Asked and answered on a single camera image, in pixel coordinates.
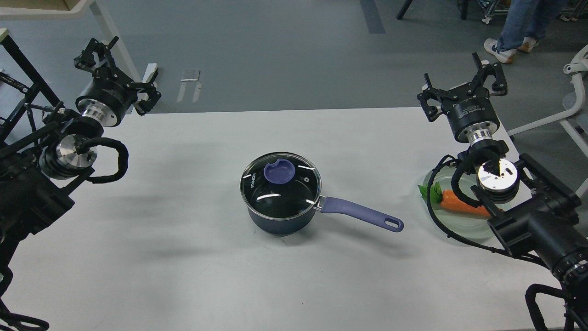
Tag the person in blue jeans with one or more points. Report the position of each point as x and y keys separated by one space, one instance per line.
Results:
x=526 y=24

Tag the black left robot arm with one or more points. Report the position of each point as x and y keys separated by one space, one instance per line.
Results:
x=49 y=150

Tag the blue pot with purple handle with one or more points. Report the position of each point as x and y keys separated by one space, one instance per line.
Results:
x=327 y=205

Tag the glass pot lid purple knob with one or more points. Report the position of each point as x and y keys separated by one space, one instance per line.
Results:
x=280 y=185

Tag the black metal rack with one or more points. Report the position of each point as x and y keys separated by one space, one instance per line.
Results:
x=29 y=93

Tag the black stand legs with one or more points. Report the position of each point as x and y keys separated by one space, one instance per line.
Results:
x=458 y=9

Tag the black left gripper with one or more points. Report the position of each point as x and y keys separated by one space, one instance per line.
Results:
x=103 y=99

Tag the translucent green plate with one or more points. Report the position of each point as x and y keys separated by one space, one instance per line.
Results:
x=471 y=227

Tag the white chair base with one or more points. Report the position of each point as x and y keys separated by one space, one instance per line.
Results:
x=573 y=104

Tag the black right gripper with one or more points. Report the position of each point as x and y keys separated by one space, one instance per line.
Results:
x=469 y=110

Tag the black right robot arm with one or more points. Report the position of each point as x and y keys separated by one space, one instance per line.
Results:
x=530 y=211

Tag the orange toy carrot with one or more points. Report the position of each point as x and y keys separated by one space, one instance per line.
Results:
x=457 y=202

